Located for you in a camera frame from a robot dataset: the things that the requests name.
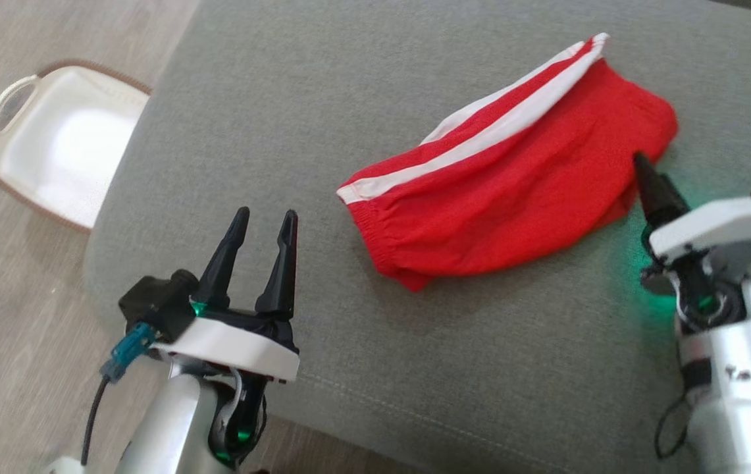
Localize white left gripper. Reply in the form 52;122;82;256
151;207;300;382

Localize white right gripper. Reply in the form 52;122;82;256
633;151;751;264

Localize red shorts with white stripes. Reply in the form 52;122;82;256
337;33;679;292

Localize white laundry basket brown rim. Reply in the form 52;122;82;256
0;59;152;232

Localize blue left camera connector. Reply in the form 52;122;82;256
100;323;155;382

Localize black left camera cable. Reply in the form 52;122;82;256
80;375;109;465

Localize black camera cable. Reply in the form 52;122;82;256
654;395;695;460
80;375;109;465

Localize black right camera cable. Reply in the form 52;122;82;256
654;395;695;460

